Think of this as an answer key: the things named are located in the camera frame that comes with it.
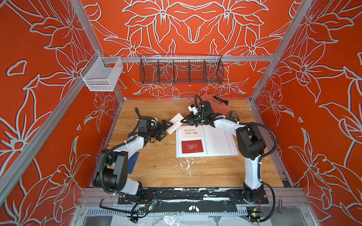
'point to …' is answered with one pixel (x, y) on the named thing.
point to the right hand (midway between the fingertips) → (181, 119)
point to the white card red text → (191, 133)
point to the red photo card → (192, 146)
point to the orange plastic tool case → (217, 106)
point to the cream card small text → (176, 121)
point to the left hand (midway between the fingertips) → (170, 127)
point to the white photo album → (205, 141)
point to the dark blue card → (131, 162)
